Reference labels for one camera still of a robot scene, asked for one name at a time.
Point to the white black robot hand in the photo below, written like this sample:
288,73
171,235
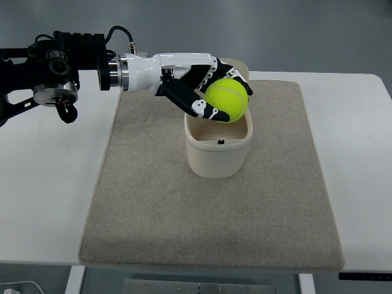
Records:
178,76

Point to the yellow tennis ball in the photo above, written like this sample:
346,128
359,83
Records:
229,96

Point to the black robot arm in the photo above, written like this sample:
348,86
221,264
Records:
47,72

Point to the cream lidded bin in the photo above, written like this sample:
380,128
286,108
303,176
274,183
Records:
216,150

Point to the beige felt mat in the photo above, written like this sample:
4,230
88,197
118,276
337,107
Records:
150,209

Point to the white table leg left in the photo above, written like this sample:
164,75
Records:
75,280

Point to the white table leg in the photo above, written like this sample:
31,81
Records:
75,280
306,284

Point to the white table leg right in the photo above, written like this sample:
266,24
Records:
306,284

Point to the black table control panel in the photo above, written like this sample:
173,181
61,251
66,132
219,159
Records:
361,276

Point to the white device on floor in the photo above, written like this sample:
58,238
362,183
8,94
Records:
21,287

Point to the metal base plate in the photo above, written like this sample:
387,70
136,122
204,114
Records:
151,286

